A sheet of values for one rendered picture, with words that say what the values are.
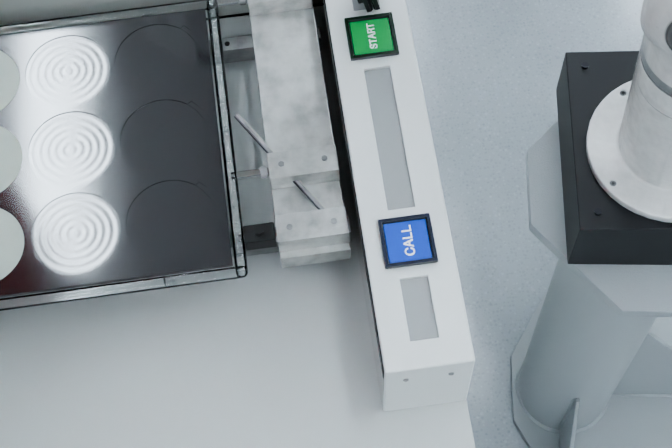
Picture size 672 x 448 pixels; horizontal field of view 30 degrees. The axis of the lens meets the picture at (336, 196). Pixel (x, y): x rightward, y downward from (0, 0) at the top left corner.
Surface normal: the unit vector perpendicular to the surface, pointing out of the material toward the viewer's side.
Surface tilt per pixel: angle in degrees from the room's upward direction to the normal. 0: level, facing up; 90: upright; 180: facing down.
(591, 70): 3
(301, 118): 0
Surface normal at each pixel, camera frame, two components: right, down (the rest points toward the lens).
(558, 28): -0.03, -0.44
